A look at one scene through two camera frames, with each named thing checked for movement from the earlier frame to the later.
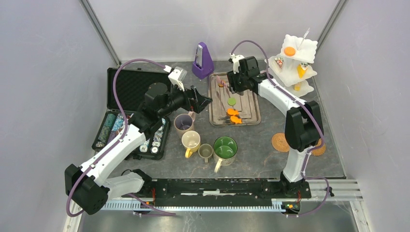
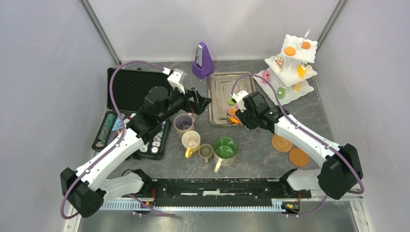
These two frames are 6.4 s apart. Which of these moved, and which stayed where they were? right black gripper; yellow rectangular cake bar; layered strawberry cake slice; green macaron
Moved: right black gripper
Stayed: green macaron; yellow rectangular cake bar; layered strawberry cake slice
